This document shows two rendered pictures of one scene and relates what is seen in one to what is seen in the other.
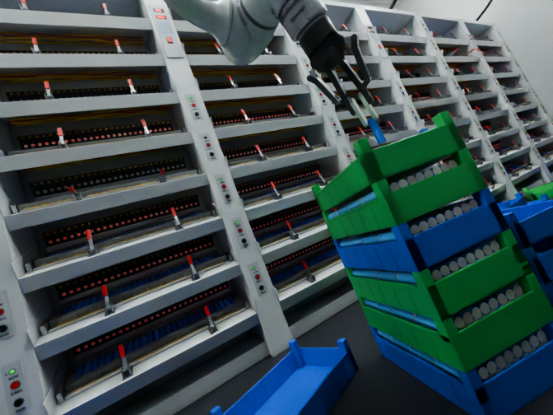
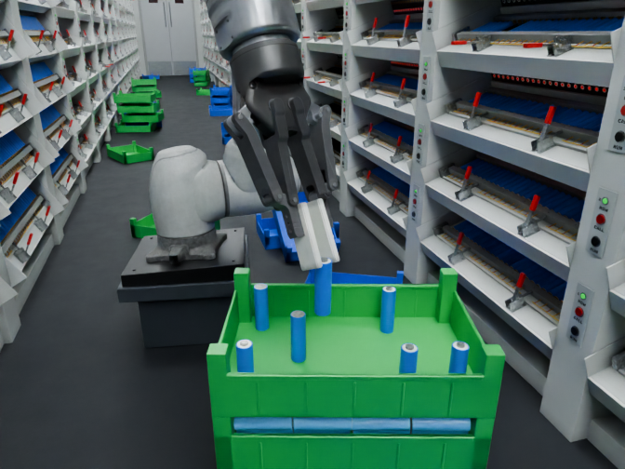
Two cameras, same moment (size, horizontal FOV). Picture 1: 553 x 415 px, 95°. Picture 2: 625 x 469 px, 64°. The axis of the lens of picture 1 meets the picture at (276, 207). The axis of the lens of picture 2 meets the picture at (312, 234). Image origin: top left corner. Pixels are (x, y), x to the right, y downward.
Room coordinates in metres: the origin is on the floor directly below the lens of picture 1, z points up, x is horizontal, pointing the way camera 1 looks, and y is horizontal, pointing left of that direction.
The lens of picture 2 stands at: (0.66, -0.76, 0.78)
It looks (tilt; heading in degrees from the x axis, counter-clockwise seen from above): 22 degrees down; 102
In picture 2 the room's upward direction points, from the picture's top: straight up
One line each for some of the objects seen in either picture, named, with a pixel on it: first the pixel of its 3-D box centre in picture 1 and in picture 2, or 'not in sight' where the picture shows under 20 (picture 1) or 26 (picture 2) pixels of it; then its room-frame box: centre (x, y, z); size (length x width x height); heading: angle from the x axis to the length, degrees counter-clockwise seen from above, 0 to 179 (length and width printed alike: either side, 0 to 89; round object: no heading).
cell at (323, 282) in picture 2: (376, 130); (323, 286); (0.57, -0.28, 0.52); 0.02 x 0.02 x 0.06
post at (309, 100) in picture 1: (322, 132); not in sight; (1.40, -0.41, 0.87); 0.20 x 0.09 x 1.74; 27
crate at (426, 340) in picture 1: (433, 304); not in sight; (0.59, -0.24, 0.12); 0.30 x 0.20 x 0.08; 12
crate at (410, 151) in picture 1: (372, 172); (348, 332); (0.59, -0.24, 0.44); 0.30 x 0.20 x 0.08; 12
